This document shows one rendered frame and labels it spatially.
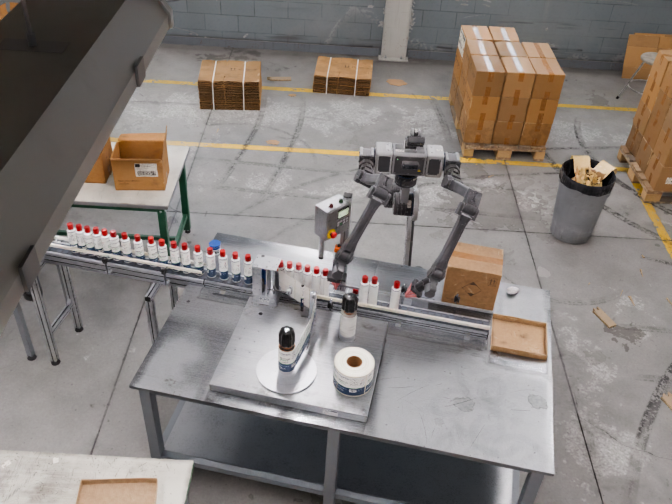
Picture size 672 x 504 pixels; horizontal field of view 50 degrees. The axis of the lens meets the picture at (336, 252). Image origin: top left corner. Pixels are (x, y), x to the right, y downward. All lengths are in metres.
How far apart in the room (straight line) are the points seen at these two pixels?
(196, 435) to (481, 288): 1.83
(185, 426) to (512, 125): 4.36
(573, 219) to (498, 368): 2.53
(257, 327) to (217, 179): 2.96
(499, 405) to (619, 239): 3.13
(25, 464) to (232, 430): 1.21
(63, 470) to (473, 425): 1.93
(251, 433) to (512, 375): 1.52
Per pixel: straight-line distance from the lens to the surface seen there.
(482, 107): 7.07
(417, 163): 4.21
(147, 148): 5.35
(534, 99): 7.14
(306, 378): 3.69
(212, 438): 4.32
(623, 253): 6.49
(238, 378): 3.71
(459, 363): 3.94
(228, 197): 6.46
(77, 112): 0.64
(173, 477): 3.49
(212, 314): 4.11
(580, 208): 6.17
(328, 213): 3.76
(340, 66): 8.39
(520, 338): 4.16
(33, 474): 3.65
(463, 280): 4.12
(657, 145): 7.18
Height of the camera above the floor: 3.67
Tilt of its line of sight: 39 degrees down
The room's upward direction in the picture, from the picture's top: 4 degrees clockwise
